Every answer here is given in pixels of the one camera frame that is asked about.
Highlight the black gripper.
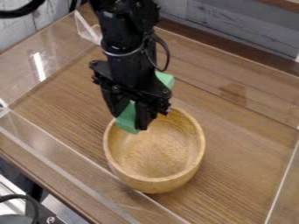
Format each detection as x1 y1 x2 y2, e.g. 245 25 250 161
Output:
88 46 173 130

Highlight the green rectangular block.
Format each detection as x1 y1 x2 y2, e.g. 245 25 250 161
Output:
115 72 175 134

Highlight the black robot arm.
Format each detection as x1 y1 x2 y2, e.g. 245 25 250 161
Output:
88 0 175 134

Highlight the brown wooden bowl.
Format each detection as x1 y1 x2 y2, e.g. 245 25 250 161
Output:
103 108 206 194

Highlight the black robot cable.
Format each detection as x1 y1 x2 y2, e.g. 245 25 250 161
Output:
143 32 173 74

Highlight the clear acrylic corner bracket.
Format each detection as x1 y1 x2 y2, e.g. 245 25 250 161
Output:
74 10 103 46

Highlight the clear acrylic enclosure wall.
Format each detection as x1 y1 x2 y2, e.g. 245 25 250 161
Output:
0 17 299 224

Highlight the black cable lower left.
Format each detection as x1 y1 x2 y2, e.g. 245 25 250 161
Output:
0 193 40 224

